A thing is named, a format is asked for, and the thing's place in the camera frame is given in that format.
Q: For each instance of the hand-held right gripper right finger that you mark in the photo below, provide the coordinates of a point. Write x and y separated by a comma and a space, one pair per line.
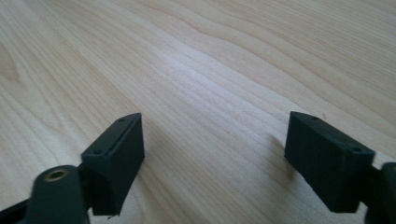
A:
327, 161

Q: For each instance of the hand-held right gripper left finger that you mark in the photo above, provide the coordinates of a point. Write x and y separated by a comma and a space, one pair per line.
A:
116, 161

